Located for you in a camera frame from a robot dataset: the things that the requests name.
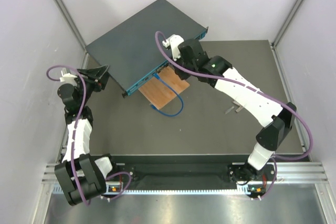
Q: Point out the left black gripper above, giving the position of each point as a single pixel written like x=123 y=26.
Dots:
x=97 y=77

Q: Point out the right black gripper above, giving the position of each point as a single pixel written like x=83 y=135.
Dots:
x=182 y=76

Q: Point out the dark blue network switch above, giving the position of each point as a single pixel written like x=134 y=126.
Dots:
x=130 y=49

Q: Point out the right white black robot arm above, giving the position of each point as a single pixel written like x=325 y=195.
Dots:
x=276 y=121

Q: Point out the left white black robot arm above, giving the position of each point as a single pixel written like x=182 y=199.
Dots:
x=81 y=176

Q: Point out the wooden board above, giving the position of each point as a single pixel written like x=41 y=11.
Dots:
x=160 y=95

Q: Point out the silver SFP module right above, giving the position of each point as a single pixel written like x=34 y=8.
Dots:
x=239 y=109

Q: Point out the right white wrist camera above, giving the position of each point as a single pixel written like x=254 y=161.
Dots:
x=172 y=43

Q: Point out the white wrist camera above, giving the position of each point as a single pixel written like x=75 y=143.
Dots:
x=67 y=76
x=172 y=43

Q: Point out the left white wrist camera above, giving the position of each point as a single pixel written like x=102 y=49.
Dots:
x=67 y=76

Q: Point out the left aluminium frame post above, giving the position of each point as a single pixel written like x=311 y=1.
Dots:
x=69 y=20

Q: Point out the aluminium frame post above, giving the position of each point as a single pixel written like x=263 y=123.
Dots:
x=285 y=25
x=69 y=20

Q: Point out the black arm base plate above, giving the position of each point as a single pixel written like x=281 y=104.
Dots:
x=187 y=171

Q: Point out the slotted cable duct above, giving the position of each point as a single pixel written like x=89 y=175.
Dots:
x=238 y=190

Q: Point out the right aluminium frame post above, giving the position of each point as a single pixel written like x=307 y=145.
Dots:
x=285 y=25

